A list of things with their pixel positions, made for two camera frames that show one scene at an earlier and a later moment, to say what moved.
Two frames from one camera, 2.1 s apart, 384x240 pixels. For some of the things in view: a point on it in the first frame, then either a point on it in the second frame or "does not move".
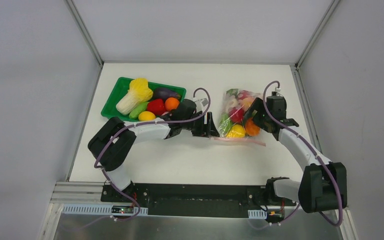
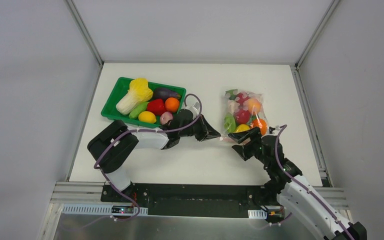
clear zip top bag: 236,103 does not move
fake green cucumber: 141,108 does not move
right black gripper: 254,113 -> 252,145
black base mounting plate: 196,200 does not move
